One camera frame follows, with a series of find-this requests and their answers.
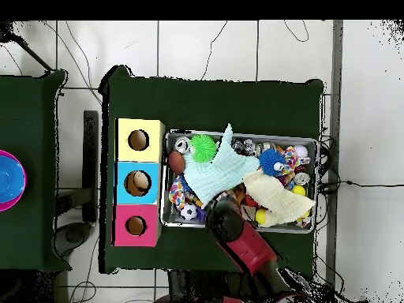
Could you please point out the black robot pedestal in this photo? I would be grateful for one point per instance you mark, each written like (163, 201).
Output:
(189, 290)

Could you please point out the black tripod pole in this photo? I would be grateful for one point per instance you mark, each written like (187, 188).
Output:
(7, 33)

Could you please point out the plain silver can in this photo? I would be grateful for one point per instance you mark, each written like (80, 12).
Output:
(181, 145)

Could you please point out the pink bowl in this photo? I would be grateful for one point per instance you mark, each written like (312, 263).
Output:
(9, 206)

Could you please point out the cream knit cloth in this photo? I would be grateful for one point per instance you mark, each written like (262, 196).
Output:
(274, 199)

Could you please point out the blue bowl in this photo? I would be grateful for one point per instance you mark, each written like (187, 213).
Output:
(9, 180)

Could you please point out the black upright panel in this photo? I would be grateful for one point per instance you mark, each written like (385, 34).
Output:
(91, 157)

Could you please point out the dark green tablecloth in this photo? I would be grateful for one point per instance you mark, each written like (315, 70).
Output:
(31, 110)
(221, 104)

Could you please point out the mint green knit cloth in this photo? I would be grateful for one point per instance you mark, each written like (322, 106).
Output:
(217, 176)

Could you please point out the small brown football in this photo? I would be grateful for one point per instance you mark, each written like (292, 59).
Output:
(176, 162)

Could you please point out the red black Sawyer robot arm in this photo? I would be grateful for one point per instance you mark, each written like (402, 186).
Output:
(249, 249)

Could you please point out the green spiky rubber ball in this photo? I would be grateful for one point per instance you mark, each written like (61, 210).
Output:
(203, 147)

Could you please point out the small black white soccer ball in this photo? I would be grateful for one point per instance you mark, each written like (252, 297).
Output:
(188, 212)

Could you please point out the blue spiky rubber ball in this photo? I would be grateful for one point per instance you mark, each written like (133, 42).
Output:
(268, 161)

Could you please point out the colourful dotted cloth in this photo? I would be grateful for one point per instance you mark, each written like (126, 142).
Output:
(176, 194)

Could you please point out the wooden box with three holes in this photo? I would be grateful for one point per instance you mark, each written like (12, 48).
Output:
(151, 151)

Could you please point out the shallow clear mesh bin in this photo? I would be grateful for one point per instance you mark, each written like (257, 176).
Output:
(170, 217)

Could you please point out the black printed can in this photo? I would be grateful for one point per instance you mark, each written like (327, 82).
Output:
(243, 147)

